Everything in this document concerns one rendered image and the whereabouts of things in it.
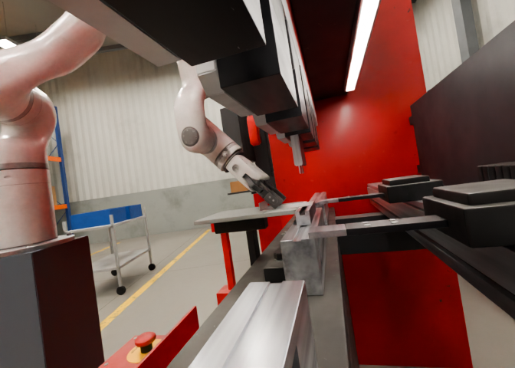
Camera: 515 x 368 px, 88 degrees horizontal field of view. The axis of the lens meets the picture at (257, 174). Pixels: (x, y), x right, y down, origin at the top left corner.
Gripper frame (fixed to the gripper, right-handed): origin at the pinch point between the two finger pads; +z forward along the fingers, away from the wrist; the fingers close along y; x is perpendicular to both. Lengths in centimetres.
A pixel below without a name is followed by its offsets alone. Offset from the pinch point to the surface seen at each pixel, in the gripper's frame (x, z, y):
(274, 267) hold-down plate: 7.0, 9.6, -17.8
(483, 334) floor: 0, 136, 112
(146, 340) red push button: 32.6, 0.5, -25.1
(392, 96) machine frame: -67, 6, 84
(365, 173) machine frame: -27, 22, 85
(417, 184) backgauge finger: -23.8, 21.2, -5.7
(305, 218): -3.3, 8.1, -11.8
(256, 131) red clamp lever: -10.8, -11.2, -15.4
